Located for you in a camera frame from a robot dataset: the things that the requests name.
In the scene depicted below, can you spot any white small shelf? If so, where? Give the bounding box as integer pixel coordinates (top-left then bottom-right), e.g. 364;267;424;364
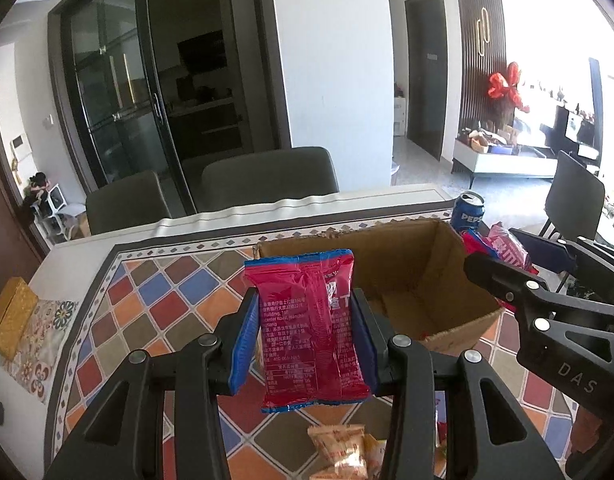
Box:
32;185;88;242

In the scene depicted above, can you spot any orange snack packet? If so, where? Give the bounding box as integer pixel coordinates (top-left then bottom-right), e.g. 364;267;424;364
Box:
307;424;368;480

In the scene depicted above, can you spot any cardboard box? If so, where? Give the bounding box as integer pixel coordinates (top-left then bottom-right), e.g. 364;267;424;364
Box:
254;217;505;358

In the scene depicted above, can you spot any blue soda can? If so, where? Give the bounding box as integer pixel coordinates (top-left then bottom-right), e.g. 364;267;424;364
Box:
449;191;486;234

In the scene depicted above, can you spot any yellow box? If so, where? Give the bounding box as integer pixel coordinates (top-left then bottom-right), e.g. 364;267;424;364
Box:
0;277;40;361

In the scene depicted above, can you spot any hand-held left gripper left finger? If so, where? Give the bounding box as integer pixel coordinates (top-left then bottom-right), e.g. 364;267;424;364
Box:
44;287;261;480

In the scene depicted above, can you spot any red and blue snack packet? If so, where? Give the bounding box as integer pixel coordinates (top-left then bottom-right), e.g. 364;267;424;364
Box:
459;230;503;262

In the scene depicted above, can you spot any yellow snack packet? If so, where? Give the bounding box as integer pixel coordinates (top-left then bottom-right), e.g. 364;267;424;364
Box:
362;434;389;480

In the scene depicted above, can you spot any white low cabinet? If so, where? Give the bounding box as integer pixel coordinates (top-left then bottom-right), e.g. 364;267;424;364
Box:
452;137;561;189

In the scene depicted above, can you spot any pink snack packet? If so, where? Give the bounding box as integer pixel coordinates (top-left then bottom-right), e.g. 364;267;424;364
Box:
486;222;538;275

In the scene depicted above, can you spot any black television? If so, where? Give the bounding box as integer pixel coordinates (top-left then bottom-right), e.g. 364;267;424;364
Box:
552;105;601;157

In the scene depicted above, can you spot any dark grey dining chair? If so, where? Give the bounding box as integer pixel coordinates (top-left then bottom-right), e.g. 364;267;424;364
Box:
86;170;174;237
201;146;340;214

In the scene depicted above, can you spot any sliding glass door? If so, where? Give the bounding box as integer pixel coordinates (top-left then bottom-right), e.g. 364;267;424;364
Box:
49;0;199;216

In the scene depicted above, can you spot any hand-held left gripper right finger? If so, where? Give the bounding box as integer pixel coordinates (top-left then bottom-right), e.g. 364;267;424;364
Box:
349;287;568;480

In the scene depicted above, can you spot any colourful diamond pattern tablecloth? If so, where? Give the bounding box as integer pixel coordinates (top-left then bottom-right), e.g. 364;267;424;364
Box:
44;200;588;480

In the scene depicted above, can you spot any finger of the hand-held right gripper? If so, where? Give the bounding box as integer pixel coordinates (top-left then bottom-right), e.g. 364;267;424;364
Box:
508;228;614;282
464;252;554;330

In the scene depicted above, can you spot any floral patterned cloth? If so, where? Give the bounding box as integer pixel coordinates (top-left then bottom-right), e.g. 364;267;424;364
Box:
2;300;81;406

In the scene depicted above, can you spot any dark plush toy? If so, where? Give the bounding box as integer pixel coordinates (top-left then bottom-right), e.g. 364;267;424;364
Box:
22;172;50;206

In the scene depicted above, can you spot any clutter on cabinet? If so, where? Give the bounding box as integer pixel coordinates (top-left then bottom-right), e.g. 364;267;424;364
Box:
459;126;524;156

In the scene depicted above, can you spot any black side chair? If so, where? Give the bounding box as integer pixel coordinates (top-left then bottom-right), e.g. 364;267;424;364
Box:
540;150;608;242

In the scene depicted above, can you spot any dark room door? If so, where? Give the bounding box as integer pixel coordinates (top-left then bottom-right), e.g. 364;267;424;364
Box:
404;0;447;162

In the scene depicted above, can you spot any red flower decoration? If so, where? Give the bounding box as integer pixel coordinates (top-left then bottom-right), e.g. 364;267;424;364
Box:
488;61;531;114

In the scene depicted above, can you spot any gold wall ornament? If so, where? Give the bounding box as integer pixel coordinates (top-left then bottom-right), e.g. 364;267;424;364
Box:
476;6;491;56

